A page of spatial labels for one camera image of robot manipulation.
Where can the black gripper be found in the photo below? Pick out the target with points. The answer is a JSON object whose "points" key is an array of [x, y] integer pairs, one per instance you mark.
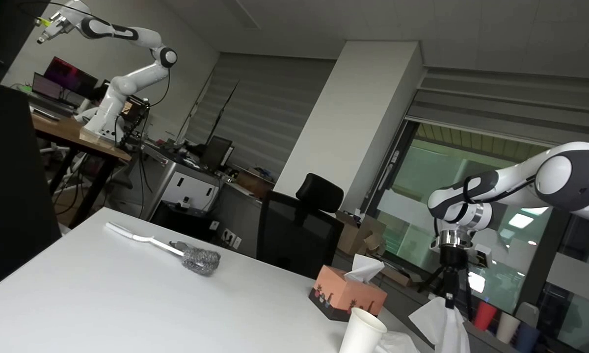
{"points": [[451, 266]]}

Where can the white tissue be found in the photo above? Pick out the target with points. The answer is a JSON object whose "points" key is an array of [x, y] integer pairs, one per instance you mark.
{"points": [[363, 268], [443, 327]]}

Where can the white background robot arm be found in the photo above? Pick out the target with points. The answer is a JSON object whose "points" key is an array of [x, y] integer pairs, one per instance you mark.
{"points": [[119, 82]]}

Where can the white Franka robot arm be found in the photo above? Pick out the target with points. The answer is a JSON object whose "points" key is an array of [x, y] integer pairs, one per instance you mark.
{"points": [[561, 178]]}

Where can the orange tissue box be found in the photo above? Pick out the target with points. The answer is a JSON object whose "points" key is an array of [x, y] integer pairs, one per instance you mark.
{"points": [[345, 298]]}

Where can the large open cardboard box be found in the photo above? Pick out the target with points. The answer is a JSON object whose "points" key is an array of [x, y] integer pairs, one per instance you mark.
{"points": [[361, 237]]}

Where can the black tripod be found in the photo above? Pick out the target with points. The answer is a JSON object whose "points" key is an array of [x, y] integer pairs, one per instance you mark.
{"points": [[431, 284]]}

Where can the red cup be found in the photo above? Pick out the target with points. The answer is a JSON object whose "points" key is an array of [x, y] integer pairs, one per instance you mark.
{"points": [[483, 315]]}

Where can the white plastic cup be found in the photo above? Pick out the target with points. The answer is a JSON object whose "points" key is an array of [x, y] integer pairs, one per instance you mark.
{"points": [[506, 329]]}

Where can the blue cup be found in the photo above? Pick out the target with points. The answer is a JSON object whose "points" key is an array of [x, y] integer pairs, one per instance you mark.
{"points": [[526, 339]]}

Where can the white paper cup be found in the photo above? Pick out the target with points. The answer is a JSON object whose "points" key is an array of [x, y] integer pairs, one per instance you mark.
{"points": [[361, 335]]}

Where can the black office chair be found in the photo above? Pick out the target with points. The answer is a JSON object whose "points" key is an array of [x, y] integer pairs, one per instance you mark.
{"points": [[300, 229]]}

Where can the grey window blind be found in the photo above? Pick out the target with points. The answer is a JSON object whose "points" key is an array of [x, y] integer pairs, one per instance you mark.
{"points": [[510, 105]]}

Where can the grey cloth on table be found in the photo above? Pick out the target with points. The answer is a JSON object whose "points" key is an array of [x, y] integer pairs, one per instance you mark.
{"points": [[198, 258]]}

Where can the small black monitor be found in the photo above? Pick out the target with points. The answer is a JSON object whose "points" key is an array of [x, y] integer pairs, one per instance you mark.
{"points": [[215, 152]]}

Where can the white computer case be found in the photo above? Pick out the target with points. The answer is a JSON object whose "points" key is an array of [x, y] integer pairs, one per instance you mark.
{"points": [[188, 190]]}

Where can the wooden desk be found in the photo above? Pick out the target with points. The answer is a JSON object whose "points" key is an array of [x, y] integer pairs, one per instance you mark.
{"points": [[78, 139]]}

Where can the monitor with purple screen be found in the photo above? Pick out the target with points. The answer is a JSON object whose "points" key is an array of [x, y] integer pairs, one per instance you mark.
{"points": [[64, 80]]}

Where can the black office partition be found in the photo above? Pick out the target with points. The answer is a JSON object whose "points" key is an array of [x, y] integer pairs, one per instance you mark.
{"points": [[11, 184]]}

